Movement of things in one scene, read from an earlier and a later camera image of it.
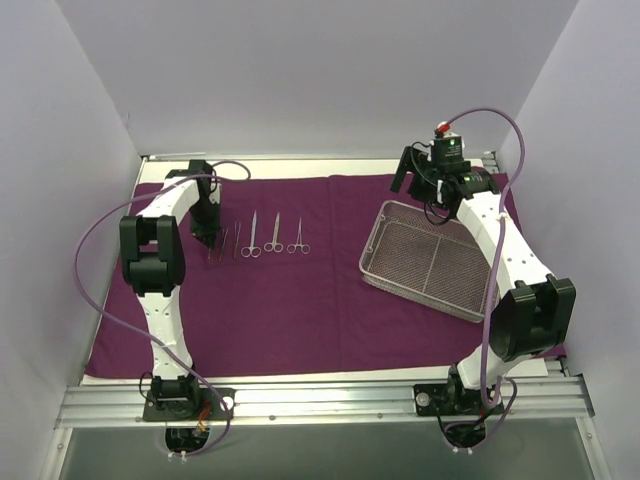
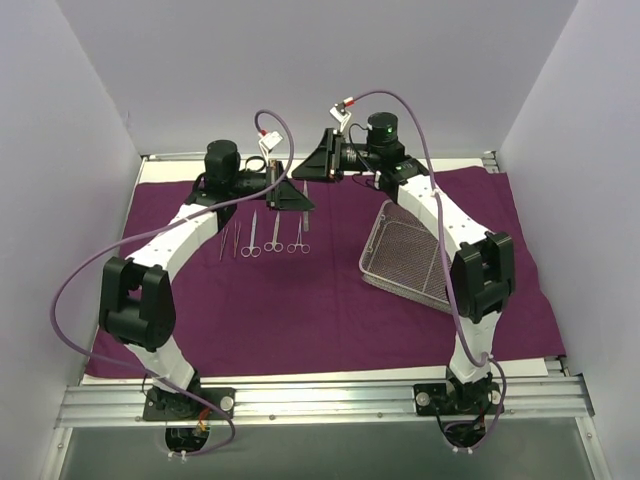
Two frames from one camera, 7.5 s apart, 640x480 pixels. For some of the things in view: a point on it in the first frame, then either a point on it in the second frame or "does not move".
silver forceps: (224, 235) does not move
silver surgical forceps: (292, 248) does not move
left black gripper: (205, 233) -> (273, 185)
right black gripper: (417, 163) -> (335, 156)
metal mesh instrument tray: (444, 264) does not move
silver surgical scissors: (252, 250) does not move
